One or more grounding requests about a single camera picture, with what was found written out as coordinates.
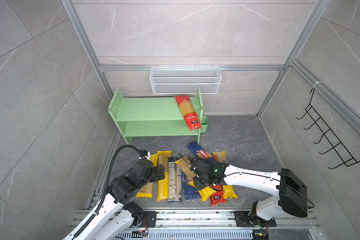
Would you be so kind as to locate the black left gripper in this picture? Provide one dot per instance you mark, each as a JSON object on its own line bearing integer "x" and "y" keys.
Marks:
{"x": 156, "y": 176}

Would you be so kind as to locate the clear grey spaghetti package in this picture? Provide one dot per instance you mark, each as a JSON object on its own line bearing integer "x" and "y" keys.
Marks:
{"x": 175, "y": 181}

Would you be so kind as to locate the yellow spaghetti package left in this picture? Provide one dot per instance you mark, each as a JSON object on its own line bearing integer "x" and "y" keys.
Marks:
{"x": 147, "y": 190}

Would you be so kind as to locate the yellow spaghetti package right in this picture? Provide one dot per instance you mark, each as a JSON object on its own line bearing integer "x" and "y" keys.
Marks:
{"x": 228, "y": 191}

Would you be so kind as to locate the red spaghetti package floor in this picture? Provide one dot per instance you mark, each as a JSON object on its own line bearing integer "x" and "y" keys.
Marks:
{"x": 218, "y": 197}

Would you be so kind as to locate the white wire mesh basket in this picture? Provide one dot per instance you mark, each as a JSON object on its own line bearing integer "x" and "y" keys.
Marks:
{"x": 177, "y": 81}

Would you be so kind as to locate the red spaghetti package top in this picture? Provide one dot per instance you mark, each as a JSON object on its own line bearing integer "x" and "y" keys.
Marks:
{"x": 190, "y": 116}

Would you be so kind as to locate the yellow Pastatime spaghetti package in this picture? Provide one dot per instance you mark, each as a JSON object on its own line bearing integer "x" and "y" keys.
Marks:
{"x": 163, "y": 185}

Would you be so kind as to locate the green plastic cup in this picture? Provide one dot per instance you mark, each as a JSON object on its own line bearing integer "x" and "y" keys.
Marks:
{"x": 204, "y": 124}

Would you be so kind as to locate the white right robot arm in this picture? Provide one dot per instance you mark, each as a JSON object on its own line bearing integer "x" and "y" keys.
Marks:
{"x": 288, "y": 192}

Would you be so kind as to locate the green metal shelf rack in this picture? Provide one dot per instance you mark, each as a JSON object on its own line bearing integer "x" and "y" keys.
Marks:
{"x": 152, "y": 117}

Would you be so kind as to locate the black wire hook rack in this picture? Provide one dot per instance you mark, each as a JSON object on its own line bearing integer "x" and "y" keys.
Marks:
{"x": 328, "y": 134}

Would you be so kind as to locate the blue Barilla spaghetti package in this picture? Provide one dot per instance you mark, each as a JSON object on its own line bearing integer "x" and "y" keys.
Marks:
{"x": 201, "y": 153}

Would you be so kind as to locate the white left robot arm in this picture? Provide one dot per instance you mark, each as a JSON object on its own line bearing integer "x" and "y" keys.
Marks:
{"x": 116, "y": 211}

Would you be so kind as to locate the yellow brown spaghetti package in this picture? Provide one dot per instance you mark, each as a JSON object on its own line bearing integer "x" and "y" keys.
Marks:
{"x": 205, "y": 191}

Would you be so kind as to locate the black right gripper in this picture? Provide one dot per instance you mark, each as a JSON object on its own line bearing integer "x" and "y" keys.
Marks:
{"x": 196, "y": 183}

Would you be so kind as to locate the blue Barilla pasta box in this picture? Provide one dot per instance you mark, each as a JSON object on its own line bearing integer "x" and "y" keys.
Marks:
{"x": 189, "y": 191}

